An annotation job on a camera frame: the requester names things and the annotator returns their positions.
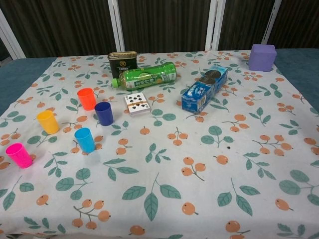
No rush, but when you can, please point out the dark blue plastic cup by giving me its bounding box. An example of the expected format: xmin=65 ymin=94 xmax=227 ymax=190
xmin=94 ymin=102 xmax=114 ymax=126

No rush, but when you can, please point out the orange plastic cup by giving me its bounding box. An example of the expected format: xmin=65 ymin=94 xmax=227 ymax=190
xmin=77 ymin=87 xmax=97 ymax=111

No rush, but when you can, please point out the light blue plastic cup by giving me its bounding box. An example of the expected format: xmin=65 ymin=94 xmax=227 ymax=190
xmin=74 ymin=127 xmax=96 ymax=154

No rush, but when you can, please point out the yellow plastic cup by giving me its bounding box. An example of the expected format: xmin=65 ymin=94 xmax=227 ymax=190
xmin=36 ymin=110 xmax=60 ymax=135

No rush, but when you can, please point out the pink plastic cup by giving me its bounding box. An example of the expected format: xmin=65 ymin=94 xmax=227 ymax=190
xmin=5 ymin=142 xmax=33 ymax=169

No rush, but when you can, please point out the deck of playing cards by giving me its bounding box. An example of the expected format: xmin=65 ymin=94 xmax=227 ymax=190
xmin=124 ymin=92 xmax=152 ymax=118

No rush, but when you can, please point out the floral fruit print tablecloth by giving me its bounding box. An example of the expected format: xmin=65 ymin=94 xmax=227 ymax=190
xmin=0 ymin=49 xmax=319 ymax=239

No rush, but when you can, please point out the green tea plastic bottle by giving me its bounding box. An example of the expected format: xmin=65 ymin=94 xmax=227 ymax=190
xmin=111 ymin=61 xmax=178 ymax=91

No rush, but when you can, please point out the blue cookie package box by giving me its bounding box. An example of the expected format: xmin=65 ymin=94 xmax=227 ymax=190
xmin=181 ymin=64 xmax=229 ymax=115

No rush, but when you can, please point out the black rectangular tin can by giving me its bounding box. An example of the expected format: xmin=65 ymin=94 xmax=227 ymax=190
xmin=107 ymin=51 xmax=138 ymax=79

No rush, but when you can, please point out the purple foam cube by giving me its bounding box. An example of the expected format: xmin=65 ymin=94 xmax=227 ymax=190
xmin=248 ymin=44 xmax=277 ymax=73

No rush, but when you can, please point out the teal table cover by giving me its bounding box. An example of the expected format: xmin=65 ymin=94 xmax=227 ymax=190
xmin=0 ymin=47 xmax=319 ymax=118

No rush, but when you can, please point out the white metal frame post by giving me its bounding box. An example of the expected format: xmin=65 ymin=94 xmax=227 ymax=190
xmin=107 ymin=0 xmax=126 ymax=53
xmin=204 ymin=0 xmax=226 ymax=51
xmin=261 ymin=0 xmax=284 ymax=45
xmin=0 ymin=7 xmax=26 ymax=60

